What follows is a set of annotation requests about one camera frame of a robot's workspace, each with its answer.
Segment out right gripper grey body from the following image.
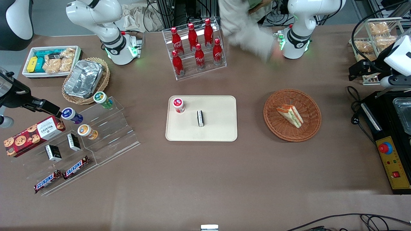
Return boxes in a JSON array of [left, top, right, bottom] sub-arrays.
[[0, 67, 15, 97]]

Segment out triangle sandwich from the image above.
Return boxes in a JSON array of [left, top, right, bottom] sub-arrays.
[[276, 104, 304, 129]]

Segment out aluminium foil tray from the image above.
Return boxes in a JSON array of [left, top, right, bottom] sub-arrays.
[[64, 60, 104, 99]]

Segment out stainless steel tray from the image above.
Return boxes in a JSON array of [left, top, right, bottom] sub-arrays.
[[392, 97, 411, 135]]

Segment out oval tan wicker basket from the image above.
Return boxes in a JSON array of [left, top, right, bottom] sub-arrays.
[[62, 57, 110, 105]]

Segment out round brown wicker basket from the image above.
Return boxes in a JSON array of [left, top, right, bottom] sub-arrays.
[[263, 89, 322, 142]]

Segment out beige plastic tray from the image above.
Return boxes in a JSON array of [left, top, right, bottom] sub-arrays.
[[165, 95, 238, 142]]

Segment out clear bag of snacks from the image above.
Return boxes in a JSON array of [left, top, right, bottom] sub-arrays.
[[374, 35, 398, 49], [353, 38, 375, 54], [368, 21, 391, 35]]

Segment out white plastic bin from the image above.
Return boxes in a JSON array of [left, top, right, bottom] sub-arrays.
[[22, 46, 83, 79]]

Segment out blue lid snack cup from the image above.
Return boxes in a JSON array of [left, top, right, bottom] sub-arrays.
[[61, 107, 84, 125]]

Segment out yellow small box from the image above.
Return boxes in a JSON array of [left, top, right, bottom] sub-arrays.
[[27, 56, 39, 73]]

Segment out red Walkers cookie box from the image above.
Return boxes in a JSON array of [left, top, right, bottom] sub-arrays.
[[4, 115, 66, 158]]

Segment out clear bag of crackers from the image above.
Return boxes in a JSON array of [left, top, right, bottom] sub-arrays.
[[60, 47, 76, 72], [42, 56, 62, 74]]

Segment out orange lid snack cup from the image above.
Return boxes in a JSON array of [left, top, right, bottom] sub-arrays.
[[77, 124, 99, 140]]

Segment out green lid snack cup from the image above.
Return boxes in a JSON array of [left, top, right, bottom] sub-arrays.
[[93, 91, 114, 109]]

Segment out Snickers chocolate bar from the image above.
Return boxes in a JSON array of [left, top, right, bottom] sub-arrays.
[[63, 156, 91, 180], [34, 170, 63, 194]]

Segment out clear acrylic tiered stand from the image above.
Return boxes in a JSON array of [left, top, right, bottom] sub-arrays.
[[24, 96, 141, 197]]

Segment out black yellow control box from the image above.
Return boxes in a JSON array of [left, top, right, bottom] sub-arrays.
[[361, 91, 411, 195]]

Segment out person arm grey sleeve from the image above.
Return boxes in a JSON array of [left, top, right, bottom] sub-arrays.
[[218, 0, 278, 63]]

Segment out crumpled beige paper bag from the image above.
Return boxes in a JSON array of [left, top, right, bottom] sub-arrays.
[[123, 3, 164, 33]]

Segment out red lid snack cup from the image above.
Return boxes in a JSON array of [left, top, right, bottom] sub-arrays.
[[173, 98, 186, 114]]

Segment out clear acrylic bottle rack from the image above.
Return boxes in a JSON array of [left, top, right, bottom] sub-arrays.
[[162, 17, 227, 81]]

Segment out red cola bottle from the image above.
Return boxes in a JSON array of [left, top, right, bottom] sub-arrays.
[[188, 23, 199, 52], [171, 51, 185, 77], [212, 38, 223, 66], [171, 27, 185, 56], [194, 44, 206, 70], [204, 18, 214, 48]]

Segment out white wire rack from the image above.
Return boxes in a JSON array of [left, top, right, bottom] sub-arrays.
[[349, 17, 406, 86]]

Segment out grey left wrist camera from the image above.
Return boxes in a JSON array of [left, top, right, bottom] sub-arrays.
[[380, 74, 411, 89]]

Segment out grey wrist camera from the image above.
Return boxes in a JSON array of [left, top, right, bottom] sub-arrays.
[[0, 115, 15, 129], [380, 74, 411, 89]]

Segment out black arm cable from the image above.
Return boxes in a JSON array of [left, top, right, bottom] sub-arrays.
[[351, 1, 411, 69]]

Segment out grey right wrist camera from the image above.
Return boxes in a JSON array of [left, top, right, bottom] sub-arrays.
[[0, 115, 15, 129]]

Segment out black cable with plug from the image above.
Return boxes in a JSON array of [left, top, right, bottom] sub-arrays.
[[347, 86, 365, 126]]

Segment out black cable bundle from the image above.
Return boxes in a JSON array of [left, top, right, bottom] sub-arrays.
[[286, 213, 411, 231]]

